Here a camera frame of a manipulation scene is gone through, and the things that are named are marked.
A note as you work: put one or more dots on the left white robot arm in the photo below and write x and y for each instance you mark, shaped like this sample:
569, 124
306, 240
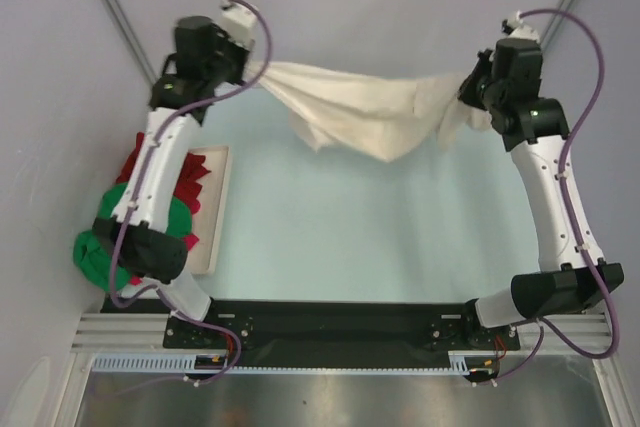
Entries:
177, 111

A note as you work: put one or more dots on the aluminium front rail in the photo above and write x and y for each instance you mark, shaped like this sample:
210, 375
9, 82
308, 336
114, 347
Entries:
149, 332

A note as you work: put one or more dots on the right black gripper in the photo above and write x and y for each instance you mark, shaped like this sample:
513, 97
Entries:
467, 89

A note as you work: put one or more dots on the green t shirt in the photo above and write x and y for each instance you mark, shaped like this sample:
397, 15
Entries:
94, 262

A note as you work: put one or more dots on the white slotted cable duct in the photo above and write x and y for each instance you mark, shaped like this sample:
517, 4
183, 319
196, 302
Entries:
209, 364

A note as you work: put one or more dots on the left aluminium frame post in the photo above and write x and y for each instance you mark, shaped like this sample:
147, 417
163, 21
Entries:
133, 45

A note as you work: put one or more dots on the dark red t shirt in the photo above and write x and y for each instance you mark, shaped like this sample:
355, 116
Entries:
188, 186

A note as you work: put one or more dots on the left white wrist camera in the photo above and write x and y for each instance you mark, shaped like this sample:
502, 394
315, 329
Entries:
238, 17

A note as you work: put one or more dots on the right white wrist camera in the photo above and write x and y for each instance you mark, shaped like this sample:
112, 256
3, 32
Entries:
515, 27

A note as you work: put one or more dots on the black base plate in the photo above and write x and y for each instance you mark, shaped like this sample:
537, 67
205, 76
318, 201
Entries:
341, 335

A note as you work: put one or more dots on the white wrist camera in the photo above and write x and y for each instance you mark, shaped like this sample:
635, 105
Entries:
238, 17
515, 27

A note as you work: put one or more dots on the magenta pink t shirt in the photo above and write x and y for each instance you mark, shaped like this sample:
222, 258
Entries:
185, 242

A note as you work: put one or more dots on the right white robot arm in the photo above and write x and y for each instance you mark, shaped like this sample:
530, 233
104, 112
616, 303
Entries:
570, 260

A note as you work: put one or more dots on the cream white t shirt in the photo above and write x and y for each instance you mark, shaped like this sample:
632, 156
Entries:
379, 117

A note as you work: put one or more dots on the cream plastic tray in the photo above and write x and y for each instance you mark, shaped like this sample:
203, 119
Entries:
208, 221

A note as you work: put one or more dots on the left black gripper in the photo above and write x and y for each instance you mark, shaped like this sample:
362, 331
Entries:
243, 53

